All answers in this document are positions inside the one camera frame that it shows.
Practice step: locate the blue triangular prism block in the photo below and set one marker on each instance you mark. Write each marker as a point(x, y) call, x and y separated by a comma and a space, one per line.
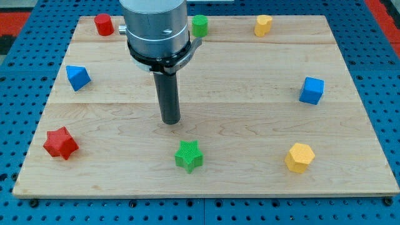
point(77, 76)

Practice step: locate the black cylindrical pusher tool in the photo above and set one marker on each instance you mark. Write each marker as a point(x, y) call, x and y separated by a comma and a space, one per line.
point(168, 97)

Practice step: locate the yellow hexagon block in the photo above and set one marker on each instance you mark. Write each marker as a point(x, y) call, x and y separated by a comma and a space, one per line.
point(299, 157)

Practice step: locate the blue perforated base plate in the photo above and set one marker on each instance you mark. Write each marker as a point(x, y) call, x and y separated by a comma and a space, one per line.
point(35, 36)

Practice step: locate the red star block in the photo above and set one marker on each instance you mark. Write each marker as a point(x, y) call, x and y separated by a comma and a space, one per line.
point(60, 143)

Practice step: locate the green cylinder block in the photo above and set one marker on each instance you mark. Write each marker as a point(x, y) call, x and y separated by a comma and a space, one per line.
point(200, 26)

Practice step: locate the yellow heart block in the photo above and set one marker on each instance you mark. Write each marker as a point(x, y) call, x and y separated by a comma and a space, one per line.
point(263, 25)

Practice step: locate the blue cube block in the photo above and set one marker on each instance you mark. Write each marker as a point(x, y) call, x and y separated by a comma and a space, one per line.
point(312, 90)

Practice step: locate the green star block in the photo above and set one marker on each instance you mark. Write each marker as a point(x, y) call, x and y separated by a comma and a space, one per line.
point(189, 156)

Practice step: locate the wooden board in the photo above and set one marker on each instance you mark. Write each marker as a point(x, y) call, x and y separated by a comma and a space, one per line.
point(239, 97)

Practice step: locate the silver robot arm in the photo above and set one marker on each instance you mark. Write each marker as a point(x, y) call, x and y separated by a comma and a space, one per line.
point(158, 34)

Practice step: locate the red cylinder block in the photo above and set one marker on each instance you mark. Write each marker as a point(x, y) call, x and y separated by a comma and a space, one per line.
point(104, 24)

